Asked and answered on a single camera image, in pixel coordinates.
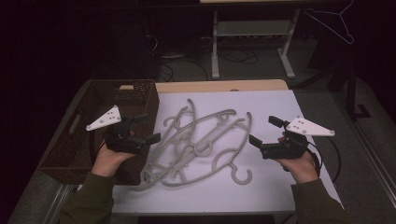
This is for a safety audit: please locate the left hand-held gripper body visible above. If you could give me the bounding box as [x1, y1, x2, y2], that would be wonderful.
[86, 105, 147, 155]

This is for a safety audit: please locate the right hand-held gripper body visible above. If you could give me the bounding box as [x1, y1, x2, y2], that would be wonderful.
[261, 115, 335, 161]

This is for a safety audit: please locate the brown woven basket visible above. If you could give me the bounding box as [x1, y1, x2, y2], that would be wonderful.
[36, 78, 161, 187]

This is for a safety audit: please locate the person's right hand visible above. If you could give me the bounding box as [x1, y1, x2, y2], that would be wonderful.
[275, 155, 320, 185]

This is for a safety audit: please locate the person's left hand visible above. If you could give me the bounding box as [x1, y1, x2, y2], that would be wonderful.
[91, 143, 136, 178]

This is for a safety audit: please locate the white table mat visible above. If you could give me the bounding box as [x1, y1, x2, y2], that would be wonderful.
[78, 89, 345, 216]

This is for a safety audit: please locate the black metal stand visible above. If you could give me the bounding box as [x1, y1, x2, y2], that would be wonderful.
[292, 31, 373, 120]

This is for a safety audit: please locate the white power strip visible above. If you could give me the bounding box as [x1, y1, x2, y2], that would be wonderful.
[161, 53, 187, 61]

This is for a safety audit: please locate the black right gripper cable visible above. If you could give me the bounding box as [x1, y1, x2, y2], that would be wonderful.
[306, 136, 343, 185]

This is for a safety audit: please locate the black floor cable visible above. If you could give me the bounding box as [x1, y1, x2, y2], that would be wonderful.
[157, 58, 209, 82]
[218, 46, 260, 65]

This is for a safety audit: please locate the metal rail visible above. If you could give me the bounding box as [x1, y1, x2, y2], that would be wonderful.
[43, 184, 78, 224]
[332, 91, 396, 200]

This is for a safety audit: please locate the white metal desk frame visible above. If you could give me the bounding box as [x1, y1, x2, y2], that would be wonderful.
[199, 0, 303, 80]

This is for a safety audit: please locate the thin wire clothes hanger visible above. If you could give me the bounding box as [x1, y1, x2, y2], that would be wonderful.
[304, 0, 356, 45]

